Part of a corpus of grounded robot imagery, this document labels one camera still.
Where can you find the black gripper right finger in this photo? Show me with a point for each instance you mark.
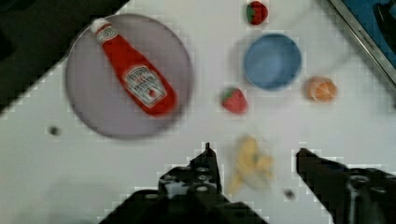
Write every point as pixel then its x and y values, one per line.
pixel 350 195

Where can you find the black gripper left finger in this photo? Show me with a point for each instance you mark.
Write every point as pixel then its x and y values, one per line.
pixel 190 194

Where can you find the red strawberry near plate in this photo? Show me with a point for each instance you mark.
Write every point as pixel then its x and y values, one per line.
pixel 234 101

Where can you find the orange slice toy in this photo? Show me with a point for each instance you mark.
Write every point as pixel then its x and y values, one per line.
pixel 321 89

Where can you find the red ketchup bottle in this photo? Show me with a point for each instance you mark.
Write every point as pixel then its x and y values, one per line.
pixel 142 81

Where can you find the grey round plate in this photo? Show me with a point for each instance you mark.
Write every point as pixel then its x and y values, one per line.
pixel 96 95

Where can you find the blue bowl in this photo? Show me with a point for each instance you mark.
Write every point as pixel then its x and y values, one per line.
pixel 272 62

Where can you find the red strawberry far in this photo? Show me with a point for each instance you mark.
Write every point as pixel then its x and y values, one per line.
pixel 257 13

